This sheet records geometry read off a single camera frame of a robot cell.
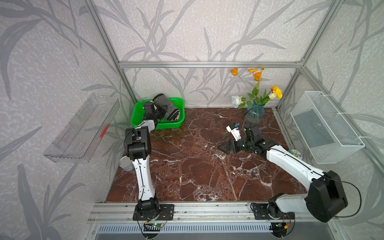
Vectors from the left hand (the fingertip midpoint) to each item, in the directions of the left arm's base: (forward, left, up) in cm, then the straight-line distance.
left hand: (168, 104), depth 105 cm
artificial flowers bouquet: (-2, -61, +11) cm, 62 cm away
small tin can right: (-35, -79, -4) cm, 87 cm away
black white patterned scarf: (-8, -4, 0) cm, 9 cm away
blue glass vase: (-8, -60, -3) cm, 61 cm away
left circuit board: (-70, -2, -15) cm, 71 cm away
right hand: (-34, -36, +3) cm, 50 cm away
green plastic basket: (-4, +22, -6) cm, 23 cm away
